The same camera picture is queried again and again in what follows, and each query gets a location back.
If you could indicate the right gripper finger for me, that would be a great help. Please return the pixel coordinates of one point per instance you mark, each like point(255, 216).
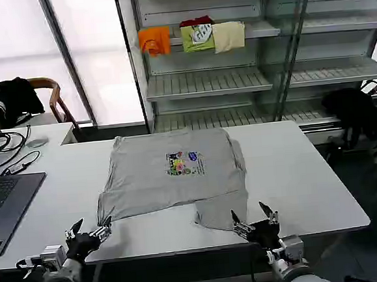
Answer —
point(241, 227)
point(273, 217)

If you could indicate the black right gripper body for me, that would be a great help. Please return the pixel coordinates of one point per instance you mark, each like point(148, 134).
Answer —
point(264, 234)

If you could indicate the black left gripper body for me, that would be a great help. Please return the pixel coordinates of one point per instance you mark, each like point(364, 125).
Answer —
point(80, 245)

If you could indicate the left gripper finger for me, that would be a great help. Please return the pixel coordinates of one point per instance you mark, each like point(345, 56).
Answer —
point(103, 232)
point(74, 230)

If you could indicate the grey printed t-shirt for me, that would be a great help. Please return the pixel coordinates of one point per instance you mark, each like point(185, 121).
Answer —
point(146, 183)

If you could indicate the dark grey laptop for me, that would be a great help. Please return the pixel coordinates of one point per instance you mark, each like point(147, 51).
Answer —
point(7, 201)

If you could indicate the grey computer mouse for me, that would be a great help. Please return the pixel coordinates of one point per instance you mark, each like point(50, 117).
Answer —
point(37, 142)

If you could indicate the brown wooden chair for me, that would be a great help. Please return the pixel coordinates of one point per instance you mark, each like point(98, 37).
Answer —
point(56, 99)

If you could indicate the plain black garment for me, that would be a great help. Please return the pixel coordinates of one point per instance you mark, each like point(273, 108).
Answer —
point(356, 111)

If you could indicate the black garment with white stripe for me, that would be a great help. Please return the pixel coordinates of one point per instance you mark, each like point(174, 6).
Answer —
point(12, 99)

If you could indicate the grey metal shelf rack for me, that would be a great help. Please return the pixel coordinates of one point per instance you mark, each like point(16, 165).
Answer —
point(223, 79)

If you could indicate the black table frame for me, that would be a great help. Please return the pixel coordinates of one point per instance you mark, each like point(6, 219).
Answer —
point(172, 269)

